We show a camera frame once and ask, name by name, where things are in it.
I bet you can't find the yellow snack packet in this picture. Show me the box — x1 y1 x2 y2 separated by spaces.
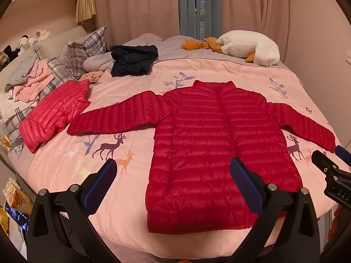
2 178 36 215

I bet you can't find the small orange cloth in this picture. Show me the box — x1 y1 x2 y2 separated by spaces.
81 71 105 84

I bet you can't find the grey crumpled garment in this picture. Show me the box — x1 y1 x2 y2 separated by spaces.
4 53 39 92

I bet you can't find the pink crumpled garment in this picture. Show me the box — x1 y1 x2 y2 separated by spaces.
13 60 54 102

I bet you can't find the navy blue jacket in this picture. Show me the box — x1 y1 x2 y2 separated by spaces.
110 44 159 78

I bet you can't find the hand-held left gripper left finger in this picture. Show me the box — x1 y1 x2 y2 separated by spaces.
25 158 118 263

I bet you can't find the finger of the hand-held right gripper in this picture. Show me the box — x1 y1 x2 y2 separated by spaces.
335 145 351 167
311 150 346 176

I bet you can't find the small pink-red down jacket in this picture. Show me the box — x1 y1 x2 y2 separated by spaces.
19 79 91 154

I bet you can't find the dark box with blue lights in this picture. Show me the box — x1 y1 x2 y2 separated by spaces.
4 202 30 233

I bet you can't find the white goose plush toy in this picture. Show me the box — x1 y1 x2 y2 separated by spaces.
181 30 281 67

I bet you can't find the black and white plush toy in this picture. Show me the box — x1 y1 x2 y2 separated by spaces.
16 35 30 50

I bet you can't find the blue-grey lettered curtain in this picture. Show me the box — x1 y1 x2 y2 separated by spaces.
178 0 223 41

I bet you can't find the pink curtain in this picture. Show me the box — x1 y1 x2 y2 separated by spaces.
220 0 291 35

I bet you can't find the white grey-striped cloth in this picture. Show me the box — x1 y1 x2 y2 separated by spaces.
0 92 37 159

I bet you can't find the pink deer-print duvet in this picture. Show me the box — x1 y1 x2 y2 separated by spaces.
7 32 346 255

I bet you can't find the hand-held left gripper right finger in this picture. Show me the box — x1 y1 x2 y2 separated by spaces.
230 157 322 263

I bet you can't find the large plaid pillow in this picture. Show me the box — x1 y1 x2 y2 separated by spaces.
59 27 107 72

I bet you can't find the large red down jacket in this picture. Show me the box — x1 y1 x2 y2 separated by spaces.
66 80 337 235

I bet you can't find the beige padded headboard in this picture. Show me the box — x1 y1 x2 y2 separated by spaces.
36 25 89 60

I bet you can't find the beige hanging fringe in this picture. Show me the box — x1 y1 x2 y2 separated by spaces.
75 0 97 23

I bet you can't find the light grey garment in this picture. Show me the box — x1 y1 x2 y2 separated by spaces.
83 53 119 72

